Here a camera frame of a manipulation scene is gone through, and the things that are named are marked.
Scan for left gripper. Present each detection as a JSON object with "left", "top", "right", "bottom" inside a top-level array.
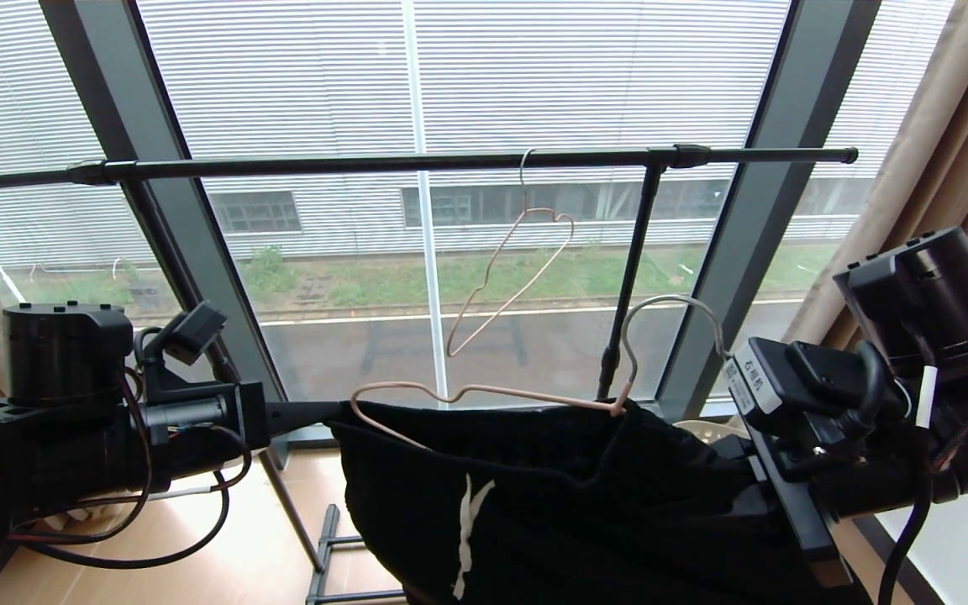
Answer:
[{"left": 135, "top": 380, "right": 272, "bottom": 490}]

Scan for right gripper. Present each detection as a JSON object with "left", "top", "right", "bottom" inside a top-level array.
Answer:
[{"left": 739, "top": 424, "right": 964, "bottom": 591}]

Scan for pink clothes hanger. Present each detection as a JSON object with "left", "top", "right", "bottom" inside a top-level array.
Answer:
[
  {"left": 446, "top": 149, "right": 576, "bottom": 358},
  {"left": 350, "top": 294, "right": 730, "bottom": 450}
]

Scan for black shorts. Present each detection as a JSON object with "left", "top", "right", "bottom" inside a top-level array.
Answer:
[{"left": 329, "top": 399, "right": 871, "bottom": 605}]

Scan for white laundry basket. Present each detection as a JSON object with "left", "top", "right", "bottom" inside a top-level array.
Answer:
[{"left": 671, "top": 418, "right": 750, "bottom": 446}]

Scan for black clothes rack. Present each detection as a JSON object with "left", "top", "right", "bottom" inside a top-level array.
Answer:
[{"left": 0, "top": 145, "right": 860, "bottom": 605}]

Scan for window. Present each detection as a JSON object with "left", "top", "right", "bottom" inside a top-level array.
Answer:
[{"left": 0, "top": 0, "right": 955, "bottom": 446}]

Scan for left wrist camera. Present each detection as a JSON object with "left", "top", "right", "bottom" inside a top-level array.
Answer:
[{"left": 135, "top": 300, "right": 229, "bottom": 396}]

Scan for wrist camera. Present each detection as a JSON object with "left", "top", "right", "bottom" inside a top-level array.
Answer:
[
  {"left": 135, "top": 300, "right": 229, "bottom": 396},
  {"left": 723, "top": 336, "right": 892, "bottom": 459}
]

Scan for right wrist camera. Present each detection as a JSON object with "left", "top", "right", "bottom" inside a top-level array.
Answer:
[{"left": 723, "top": 336, "right": 892, "bottom": 459}]

